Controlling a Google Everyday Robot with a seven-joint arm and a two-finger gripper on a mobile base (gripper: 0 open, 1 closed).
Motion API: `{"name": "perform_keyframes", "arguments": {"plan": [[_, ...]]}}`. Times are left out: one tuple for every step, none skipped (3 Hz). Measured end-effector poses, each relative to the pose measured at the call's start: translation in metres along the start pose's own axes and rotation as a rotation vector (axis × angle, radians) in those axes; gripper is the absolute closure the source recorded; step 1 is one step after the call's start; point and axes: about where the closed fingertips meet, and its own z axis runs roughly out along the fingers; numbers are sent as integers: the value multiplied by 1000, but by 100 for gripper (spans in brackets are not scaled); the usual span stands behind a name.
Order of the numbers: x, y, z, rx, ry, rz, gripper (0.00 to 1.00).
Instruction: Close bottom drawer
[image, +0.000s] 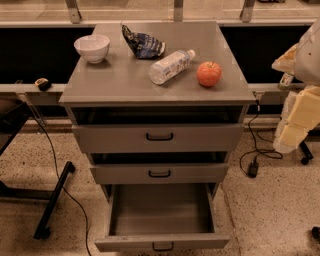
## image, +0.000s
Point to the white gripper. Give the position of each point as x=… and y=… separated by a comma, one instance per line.
x=308, y=61

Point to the grey bottom drawer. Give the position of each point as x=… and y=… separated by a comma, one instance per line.
x=161, y=218

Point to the grey drawer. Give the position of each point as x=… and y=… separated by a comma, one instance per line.
x=158, y=131
x=161, y=218
x=158, y=168

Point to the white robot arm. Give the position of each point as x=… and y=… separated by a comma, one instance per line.
x=302, y=60

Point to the grey top drawer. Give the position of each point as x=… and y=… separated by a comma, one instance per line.
x=158, y=131

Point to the grey drawer cabinet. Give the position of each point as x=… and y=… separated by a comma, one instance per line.
x=121, y=83

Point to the grey middle drawer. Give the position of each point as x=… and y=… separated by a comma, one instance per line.
x=158, y=168

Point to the small glass bottle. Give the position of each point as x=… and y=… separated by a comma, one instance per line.
x=285, y=81

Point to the black stand leg right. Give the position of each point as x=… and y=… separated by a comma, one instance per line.
x=307, y=153

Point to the black stand leg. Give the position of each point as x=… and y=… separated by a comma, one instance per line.
x=307, y=153
x=42, y=231

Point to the red apple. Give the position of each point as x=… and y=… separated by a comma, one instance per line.
x=208, y=74

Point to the black caster wheel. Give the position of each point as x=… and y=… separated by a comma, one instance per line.
x=315, y=232

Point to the clear plastic water bottle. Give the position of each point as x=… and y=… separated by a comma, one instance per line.
x=170, y=66

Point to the crumpled blue chip bag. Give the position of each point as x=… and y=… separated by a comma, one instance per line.
x=142, y=45

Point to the white bowl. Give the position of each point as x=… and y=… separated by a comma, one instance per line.
x=93, y=48

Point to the small black yellow device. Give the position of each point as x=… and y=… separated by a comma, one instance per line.
x=43, y=84

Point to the black stand leg left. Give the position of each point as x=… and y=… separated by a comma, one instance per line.
x=42, y=231

